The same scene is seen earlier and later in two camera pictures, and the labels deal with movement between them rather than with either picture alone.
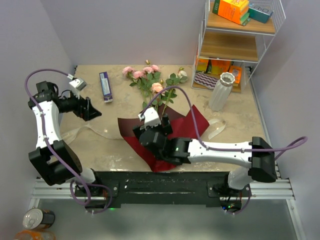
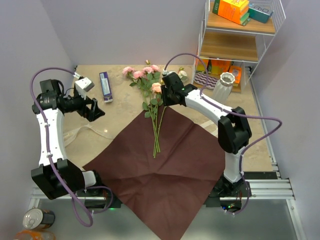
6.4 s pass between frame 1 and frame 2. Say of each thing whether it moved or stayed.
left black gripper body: stayed
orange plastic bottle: stayed
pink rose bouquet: stayed
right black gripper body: moved
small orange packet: stayed
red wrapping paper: moved
